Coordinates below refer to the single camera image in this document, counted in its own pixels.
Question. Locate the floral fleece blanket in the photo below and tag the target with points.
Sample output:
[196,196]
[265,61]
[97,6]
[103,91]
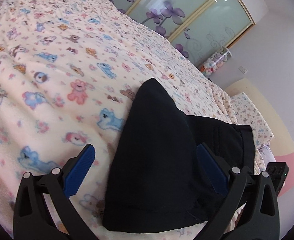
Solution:
[69,73]

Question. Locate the lavender pillow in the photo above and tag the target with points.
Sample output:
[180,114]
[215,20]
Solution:
[267,155]

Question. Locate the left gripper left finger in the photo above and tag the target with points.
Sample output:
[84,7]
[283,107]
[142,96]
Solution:
[32,219]

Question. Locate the sliding door wardrobe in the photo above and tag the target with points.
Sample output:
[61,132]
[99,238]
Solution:
[196,28]

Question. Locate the cream pink headboard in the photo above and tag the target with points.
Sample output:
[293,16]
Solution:
[282,146]

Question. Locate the wall power socket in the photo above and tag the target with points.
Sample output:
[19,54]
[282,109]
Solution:
[243,70]

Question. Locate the clear plush toy tube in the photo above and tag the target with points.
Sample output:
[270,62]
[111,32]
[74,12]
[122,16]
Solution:
[215,61]

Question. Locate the black pants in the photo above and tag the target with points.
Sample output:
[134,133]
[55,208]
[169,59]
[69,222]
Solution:
[155,182]

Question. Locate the bear print pillow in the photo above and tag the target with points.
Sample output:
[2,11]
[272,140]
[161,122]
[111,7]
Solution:
[248,114]

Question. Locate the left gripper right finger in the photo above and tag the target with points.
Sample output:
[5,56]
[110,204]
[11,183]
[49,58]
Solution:
[249,209]

